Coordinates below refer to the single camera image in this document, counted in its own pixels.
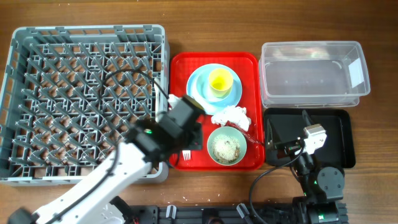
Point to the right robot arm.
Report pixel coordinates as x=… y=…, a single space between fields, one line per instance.
x=322 y=184

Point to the red strawberry cake wrapper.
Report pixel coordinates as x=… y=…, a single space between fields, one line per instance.
x=247 y=136

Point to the yellow-green plastic cup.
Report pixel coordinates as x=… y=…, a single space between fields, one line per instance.
x=220 y=81

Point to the mint green bowl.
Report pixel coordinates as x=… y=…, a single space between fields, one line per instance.
x=229 y=131

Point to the light blue plate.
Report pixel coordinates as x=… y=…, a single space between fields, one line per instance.
x=199 y=89

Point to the rice and nut scraps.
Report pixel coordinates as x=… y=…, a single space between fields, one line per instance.
x=225 y=148

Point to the grey dishwasher rack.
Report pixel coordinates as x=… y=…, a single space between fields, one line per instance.
x=70 y=94

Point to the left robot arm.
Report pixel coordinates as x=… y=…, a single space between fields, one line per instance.
x=147 y=143

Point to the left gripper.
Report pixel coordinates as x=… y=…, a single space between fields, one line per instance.
x=194 y=142

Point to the white napkin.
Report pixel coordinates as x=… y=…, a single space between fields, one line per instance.
x=232 y=114

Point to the white plastic fork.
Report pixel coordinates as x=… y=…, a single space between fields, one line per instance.
x=186 y=155

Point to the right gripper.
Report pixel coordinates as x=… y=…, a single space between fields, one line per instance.
x=287 y=149

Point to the clear plastic bin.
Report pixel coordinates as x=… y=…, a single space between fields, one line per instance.
x=313 y=74

